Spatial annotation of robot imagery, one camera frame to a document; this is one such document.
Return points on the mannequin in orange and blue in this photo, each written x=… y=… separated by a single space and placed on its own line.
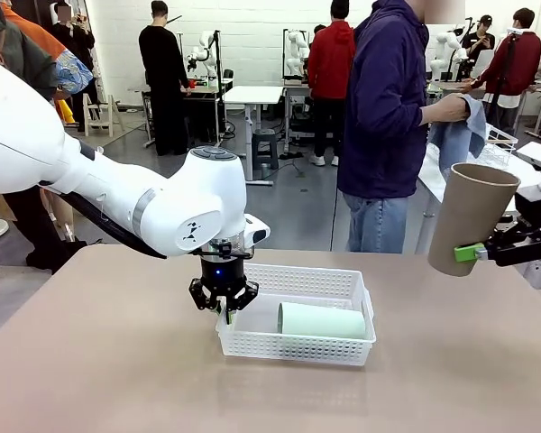
x=74 y=72

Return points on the blue cloth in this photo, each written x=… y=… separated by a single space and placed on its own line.
x=455 y=140

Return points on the grey plastic stool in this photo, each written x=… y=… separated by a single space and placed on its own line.
x=265 y=149

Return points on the person in black holding phone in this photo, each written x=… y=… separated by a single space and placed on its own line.
x=478 y=45

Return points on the person in black taking photo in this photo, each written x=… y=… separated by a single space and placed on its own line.
x=74 y=45

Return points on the white perforated plastic basket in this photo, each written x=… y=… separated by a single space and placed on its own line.
x=297 y=352

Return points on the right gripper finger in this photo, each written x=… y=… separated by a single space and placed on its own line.
x=518 y=250
x=513 y=224

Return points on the person in red hoodie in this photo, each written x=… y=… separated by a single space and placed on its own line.
x=331 y=58

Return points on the person in black sweater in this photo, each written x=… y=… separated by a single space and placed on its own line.
x=162 y=67

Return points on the person's right hand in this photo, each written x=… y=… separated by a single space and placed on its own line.
x=448 y=110

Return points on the light green cup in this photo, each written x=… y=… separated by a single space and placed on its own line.
x=320 y=321

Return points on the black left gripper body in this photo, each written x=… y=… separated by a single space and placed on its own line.
x=223 y=275

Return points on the brown paper cup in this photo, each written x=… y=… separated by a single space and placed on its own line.
x=469 y=212

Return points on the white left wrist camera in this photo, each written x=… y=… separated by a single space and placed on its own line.
x=257 y=232

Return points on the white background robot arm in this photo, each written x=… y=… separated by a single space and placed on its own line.
x=446 y=45
x=209 y=63
x=294 y=49

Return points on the white standing desk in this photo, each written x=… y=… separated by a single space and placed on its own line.
x=252 y=94

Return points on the person in purple hoodie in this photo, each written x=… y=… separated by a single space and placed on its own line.
x=383 y=113

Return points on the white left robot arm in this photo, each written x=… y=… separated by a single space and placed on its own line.
x=117 y=194

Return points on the person in dark red sweater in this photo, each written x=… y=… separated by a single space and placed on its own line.
x=520 y=63

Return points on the white wooden step stool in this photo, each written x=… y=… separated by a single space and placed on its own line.
x=97 y=104

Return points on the person in green jacket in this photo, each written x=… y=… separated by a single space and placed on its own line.
x=27 y=63

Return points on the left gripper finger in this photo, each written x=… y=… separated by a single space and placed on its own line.
x=245 y=295
x=204 y=297

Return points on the wooden top desk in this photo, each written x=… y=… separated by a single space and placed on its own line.
x=205 y=90

